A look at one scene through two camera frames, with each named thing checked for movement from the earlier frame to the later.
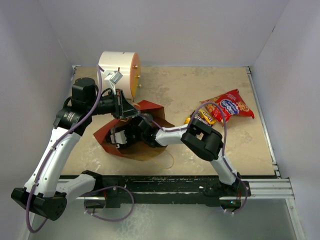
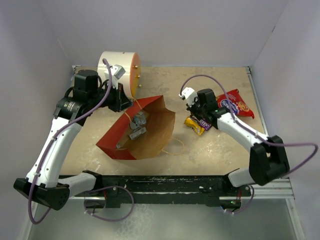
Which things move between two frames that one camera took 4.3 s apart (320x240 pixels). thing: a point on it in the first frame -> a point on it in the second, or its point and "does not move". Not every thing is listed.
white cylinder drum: x=129 y=64 does not move
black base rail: x=117 y=190 does not move
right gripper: x=129 y=142 -> x=191 y=109
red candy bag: x=231 y=103 does not move
